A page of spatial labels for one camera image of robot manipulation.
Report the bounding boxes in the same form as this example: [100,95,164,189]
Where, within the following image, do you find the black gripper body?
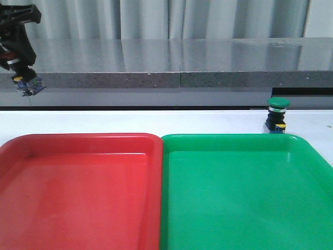
[1,4,42,34]

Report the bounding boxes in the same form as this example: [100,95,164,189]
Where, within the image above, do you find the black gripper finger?
[0,46,11,70]
[11,24,36,68]

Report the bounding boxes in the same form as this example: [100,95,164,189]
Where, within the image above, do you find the red mushroom push button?
[8,52,46,96]

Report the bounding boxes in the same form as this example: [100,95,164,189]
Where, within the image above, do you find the green mushroom push button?
[263,97,290,134]

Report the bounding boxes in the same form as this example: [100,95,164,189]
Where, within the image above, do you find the grey curtain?
[23,0,312,40]

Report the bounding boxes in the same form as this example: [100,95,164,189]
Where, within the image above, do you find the red plastic tray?
[1,133,162,249]

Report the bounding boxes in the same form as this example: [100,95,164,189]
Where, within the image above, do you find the grey stone counter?
[1,38,332,109]

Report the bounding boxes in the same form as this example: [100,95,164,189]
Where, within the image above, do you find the green plastic tray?
[160,134,332,249]

